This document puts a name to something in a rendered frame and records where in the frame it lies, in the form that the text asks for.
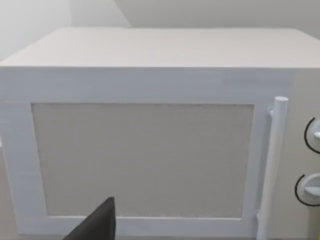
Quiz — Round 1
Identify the white microwave knob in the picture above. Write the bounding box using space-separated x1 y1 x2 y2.
303 116 320 154
294 172 320 207

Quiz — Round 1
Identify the pale microwave door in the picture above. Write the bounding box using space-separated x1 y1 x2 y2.
0 66 296 237

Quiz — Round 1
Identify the pale microwave oven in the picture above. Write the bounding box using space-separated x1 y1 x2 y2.
0 26 320 240

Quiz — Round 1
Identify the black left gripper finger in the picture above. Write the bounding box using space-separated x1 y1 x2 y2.
62 196 118 240

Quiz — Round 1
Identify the white microwave door handle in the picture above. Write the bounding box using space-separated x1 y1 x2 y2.
254 96 289 240

